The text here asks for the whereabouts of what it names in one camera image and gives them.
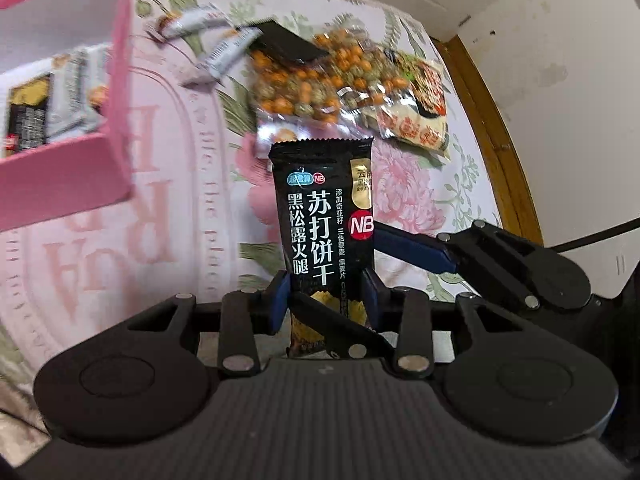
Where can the clear bag of coated nuts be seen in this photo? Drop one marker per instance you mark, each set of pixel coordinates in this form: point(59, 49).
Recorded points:
point(300, 87)

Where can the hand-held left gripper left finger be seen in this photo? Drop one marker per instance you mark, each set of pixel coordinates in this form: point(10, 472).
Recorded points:
point(277, 306)

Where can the snack packets inside box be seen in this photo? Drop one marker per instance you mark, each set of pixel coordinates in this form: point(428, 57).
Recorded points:
point(27, 120)

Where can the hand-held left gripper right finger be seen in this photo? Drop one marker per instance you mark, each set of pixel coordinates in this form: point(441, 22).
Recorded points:
point(372, 306)

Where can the pink cardboard box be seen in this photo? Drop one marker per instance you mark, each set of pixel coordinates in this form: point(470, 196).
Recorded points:
point(60, 170)

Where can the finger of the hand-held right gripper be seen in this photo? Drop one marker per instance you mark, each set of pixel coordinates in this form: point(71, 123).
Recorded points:
point(415, 250)
point(335, 322)

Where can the beige noodle packet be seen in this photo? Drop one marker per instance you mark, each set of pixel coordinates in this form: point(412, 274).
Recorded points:
point(415, 115)

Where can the wooden bed frame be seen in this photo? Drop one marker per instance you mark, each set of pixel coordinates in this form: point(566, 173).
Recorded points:
point(505, 150)

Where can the floral printed bedsheet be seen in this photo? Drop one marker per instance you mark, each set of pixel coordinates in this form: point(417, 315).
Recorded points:
point(175, 185)

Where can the silver snack packet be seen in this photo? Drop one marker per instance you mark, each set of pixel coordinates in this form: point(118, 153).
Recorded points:
point(195, 21)
point(97, 87)
point(67, 95)
point(225, 52)

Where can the small black snack packet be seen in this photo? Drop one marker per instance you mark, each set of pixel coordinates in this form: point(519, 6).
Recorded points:
point(287, 42)

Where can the black cracker packet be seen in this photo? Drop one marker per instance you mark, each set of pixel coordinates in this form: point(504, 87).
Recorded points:
point(320, 220)

